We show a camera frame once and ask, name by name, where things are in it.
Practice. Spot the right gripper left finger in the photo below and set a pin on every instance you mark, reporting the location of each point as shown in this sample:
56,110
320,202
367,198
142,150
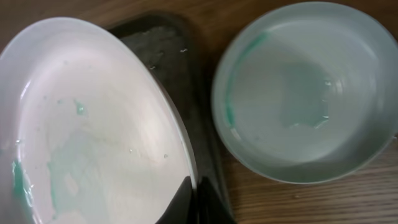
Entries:
181,209

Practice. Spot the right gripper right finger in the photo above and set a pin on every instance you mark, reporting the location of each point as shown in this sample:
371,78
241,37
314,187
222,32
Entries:
210,208

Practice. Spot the white plate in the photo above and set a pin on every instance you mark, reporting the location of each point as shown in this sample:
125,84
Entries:
88,135

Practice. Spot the pale blue plate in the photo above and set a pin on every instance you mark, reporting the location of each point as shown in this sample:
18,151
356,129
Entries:
307,93

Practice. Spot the large dark serving tray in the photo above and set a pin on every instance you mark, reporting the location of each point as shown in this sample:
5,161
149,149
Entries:
166,44

